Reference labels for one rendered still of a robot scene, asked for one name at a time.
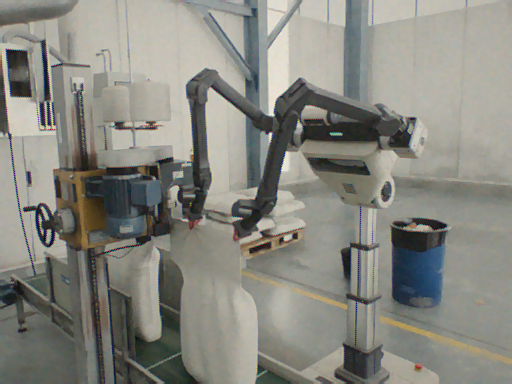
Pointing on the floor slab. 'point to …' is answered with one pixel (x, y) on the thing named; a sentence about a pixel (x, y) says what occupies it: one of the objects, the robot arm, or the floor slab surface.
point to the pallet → (271, 242)
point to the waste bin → (418, 261)
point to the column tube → (86, 342)
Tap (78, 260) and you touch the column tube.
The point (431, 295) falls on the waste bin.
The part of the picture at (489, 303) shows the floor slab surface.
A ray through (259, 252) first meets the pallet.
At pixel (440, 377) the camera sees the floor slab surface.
